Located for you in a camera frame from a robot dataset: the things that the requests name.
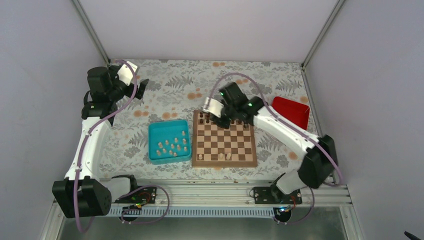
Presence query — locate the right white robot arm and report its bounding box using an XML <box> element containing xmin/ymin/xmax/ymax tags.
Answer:
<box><xmin>147</xmin><ymin>82</ymin><xmax>338</xmax><ymax>204</ymax></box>

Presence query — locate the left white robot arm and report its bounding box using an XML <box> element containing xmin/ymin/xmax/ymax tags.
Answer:
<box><xmin>52</xmin><ymin>61</ymin><xmax>149</xmax><ymax>219</ymax></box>

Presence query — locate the floral patterned table mat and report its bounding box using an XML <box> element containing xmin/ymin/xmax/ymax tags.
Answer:
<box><xmin>99</xmin><ymin>60</ymin><xmax>319</xmax><ymax>181</ymax></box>

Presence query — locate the wooden chessboard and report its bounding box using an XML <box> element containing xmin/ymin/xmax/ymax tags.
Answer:
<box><xmin>191</xmin><ymin>109</ymin><xmax>258</xmax><ymax>168</ymax></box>

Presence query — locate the teal plastic tray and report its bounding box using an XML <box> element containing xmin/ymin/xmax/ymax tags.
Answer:
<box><xmin>148</xmin><ymin>119</ymin><xmax>192</xmax><ymax>165</ymax></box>

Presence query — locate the red plastic bin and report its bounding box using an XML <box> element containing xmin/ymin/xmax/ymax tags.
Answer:
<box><xmin>271</xmin><ymin>96</ymin><xmax>310</xmax><ymax>130</ymax></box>

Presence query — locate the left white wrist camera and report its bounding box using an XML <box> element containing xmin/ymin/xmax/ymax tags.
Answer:
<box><xmin>117</xmin><ymin>61</ymin><xmax>139</xmax><ymax>86</ymax></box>

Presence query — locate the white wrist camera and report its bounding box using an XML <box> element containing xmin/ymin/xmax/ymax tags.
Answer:
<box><xmin>117</xmin><ymin>61</ymin><xmax>139</xmax><ymax>86</ymax></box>
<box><xmin>202</xmin><ymin>97</ymin><xmax>224</xmax><ymax>118</ymax></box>

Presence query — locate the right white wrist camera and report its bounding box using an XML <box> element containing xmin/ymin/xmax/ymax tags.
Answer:
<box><xmin>202</xmin><ymin>97</ymin><xmax>224</xmax><ymax>118</ymax></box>

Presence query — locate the aluminium frame post left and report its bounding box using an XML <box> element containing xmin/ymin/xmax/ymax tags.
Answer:
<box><xmin>71</xmin><ymin>0</ymin><xmax>111</xmax><ymax>65</ymax></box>

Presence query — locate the aluminium frame post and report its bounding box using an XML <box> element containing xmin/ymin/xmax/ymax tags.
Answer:
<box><xmin>71</xmin><ymin>0</ymin><xmax>111</xmax><ymax>65</ymax></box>
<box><xmin>301</xmin><ymin>0</ymin><xmax>346</xmax><ymax>71</ymax></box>

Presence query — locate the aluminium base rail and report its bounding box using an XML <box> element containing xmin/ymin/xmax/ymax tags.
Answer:
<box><xmin>52</xmin><ymin>178</ymin><xmax>354</xmax><ymax>220</ymax></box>

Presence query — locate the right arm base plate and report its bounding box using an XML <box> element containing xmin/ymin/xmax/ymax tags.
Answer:
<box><xmin>249</xmin><ymin>186</ymin><xmax>303</xmax><ymax>205</ymax></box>

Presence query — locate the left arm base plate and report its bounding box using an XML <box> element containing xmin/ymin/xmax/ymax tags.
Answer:
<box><xmin>114</xmin><ymin>186</ymin><xmax>157</xmax><ymax>205</ymax></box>

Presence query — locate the aluminium frame post right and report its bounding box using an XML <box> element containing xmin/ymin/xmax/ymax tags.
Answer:
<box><xmin>301</xmin><ymin>0</ymin><xmax>346</xmax><ymax>71</ymax></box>

